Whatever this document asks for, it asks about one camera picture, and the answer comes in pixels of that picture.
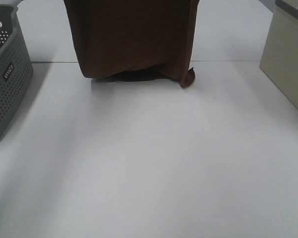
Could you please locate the brown towel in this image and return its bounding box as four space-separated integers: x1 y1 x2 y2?
64 0 199 87

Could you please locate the grey perforated plastic basket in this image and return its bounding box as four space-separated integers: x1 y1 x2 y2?
0 4 33 138

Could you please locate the beige fabric storage box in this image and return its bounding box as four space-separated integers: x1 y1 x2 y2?
260 0 298 109

